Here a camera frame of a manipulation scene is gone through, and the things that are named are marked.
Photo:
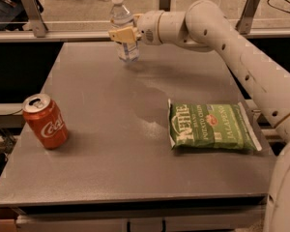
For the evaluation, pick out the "middle metal glass bracket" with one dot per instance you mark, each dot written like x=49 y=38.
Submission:
x=165 y=5

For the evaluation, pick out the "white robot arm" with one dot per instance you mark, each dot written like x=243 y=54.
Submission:
x=267 y=83

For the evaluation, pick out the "right metal glass bracket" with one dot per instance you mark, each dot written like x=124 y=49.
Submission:
x=244 y=24

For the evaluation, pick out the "clear blue plastic water bottle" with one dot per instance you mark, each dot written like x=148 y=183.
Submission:
x=121 y=17

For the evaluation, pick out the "green jalapeno chip bag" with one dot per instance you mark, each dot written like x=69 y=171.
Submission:
x=211 y=126

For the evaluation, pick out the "red coca-cola can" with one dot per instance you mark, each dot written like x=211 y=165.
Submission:
x=43 y=116

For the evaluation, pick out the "metal glass bracket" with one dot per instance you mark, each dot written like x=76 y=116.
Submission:
x=165 y=5
x=34 y=15
x=244 y=24

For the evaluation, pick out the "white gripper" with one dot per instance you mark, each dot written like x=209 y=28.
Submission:
x=148 y=27

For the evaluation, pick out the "left metal glass bracket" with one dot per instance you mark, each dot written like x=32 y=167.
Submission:
x=34 y=15

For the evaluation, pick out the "cardboard box corner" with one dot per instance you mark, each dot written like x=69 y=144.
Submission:
x=8 y=219

